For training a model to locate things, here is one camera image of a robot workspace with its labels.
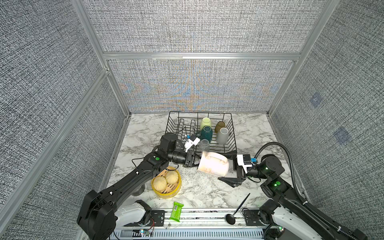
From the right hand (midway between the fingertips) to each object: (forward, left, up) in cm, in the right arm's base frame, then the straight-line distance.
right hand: (219, 165), depth 62 cm
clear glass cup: (+22, +4, -18) cm, 29 cm away
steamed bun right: (+4, +22, -21) cm, 31 cm away
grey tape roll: (-2, +40, -25) cm, 47 cm away
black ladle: (-14, -7, -29) cm, 33 cm away
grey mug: (+29, -8, -19) cm, 36 cm away
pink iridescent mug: (-2, +3, +5) cm, 5 cm away
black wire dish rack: (+47, +17, -26) cm, 56 cm away
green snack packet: (-12, +19, -27) cm, 35 cm away
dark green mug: (+29, +3, -16) cm, 33 cm away
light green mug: (+39, +3, -15) cm, 42 cm away
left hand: (+1, +6, -3) cm, 6 cm away
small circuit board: (-19, -30, -28) cm, 45 cm away
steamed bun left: (0, +29, -21) cm, 35 cm away
